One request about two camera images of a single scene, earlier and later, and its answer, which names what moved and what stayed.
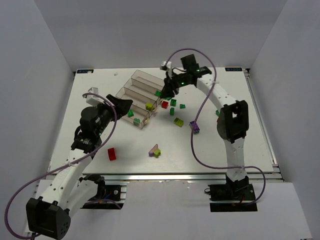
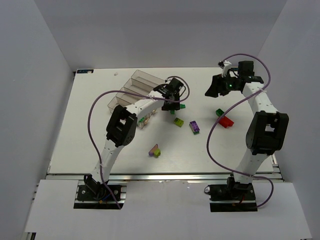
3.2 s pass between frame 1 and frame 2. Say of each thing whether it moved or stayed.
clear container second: stayed
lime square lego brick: stayed
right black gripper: moved
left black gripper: moved
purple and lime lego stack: stayed
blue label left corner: stayed
